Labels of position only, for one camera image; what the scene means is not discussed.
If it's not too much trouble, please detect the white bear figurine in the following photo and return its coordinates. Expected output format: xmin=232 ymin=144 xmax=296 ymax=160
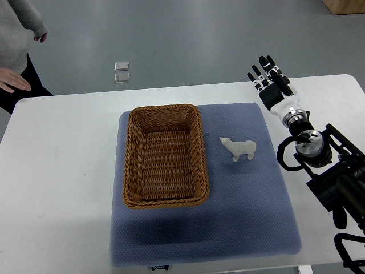
xmin=219 ymin=137 xmax=257 ymax=162

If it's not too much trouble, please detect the person in grey sweater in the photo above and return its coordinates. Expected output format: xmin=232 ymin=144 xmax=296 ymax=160
xmin=1 ymin=0 xmax=52 ymax=114

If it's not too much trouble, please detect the person's bare hand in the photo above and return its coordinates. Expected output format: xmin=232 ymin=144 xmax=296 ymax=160
xmin=0 ymin=67 xmax=31 ymax=93

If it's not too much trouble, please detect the person's far hand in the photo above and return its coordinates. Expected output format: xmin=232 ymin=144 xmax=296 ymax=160
xmin=34 ymin=32 xmax=48 ymax=43

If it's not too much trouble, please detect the blue textured mat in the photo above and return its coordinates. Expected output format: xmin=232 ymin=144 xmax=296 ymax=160
xmin=109 ymin=103 xmax=301 ymax=267

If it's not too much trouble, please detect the brown wicker basket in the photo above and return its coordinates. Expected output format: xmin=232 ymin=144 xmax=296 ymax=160
xmin=123 ymin=104 xmax=210 ymax=209

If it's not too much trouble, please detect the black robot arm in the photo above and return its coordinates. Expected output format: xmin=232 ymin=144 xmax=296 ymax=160
xmin=277 ymin=108 xmax=364 ymax=230

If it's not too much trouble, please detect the wooden box corner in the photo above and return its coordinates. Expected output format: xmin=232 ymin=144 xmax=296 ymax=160
xmin=322 ymin=0 xmax=364 ymax=15

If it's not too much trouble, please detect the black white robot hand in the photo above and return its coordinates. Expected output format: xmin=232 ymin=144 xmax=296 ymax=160
xmin=247 ymin=55 xmax=306 ymax=127

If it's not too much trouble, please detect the upper silver floor plate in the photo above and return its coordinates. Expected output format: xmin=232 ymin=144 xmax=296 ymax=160
xmin=114 ymin=61 xmax=129 ymax=71

